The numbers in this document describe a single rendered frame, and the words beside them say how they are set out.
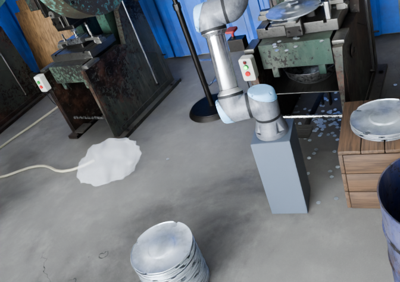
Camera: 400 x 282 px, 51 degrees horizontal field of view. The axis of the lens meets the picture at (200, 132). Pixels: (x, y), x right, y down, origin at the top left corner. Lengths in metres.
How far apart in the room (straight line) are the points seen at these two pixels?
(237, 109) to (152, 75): 1.92
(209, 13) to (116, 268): 1.35
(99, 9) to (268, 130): 1.60
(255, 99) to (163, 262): 0.79
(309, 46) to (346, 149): 0.63
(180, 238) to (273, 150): 0.57
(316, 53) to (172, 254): 1.24
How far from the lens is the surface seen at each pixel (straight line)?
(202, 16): 1.82
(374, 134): 1.93
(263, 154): 1.92
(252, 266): 2.00
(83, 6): 2.90
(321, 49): 2.26
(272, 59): 2.36
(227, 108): 1.82
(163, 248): 1.88
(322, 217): 2.12
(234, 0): 1.82
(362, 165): 1.95
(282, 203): 2.12
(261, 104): 1.80
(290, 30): 2.32
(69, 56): 3.39
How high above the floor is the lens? 1.53
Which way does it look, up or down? 31 degrees down
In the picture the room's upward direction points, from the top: 21 degrees counter-clockwise
